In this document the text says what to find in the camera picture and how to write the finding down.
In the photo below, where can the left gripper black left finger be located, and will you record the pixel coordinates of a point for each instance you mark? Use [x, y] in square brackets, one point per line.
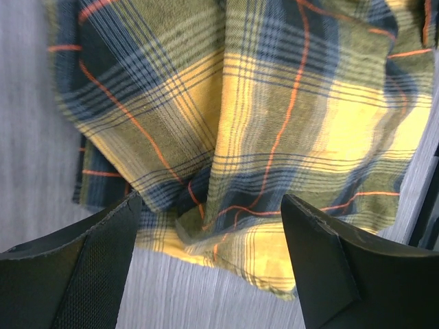
[74, 277]

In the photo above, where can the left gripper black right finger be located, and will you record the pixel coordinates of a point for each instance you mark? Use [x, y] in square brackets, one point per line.
[347, 277]

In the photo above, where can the yellow plaid long sleeve shirt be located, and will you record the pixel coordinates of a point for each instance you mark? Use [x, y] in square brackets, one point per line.
[212, 111]

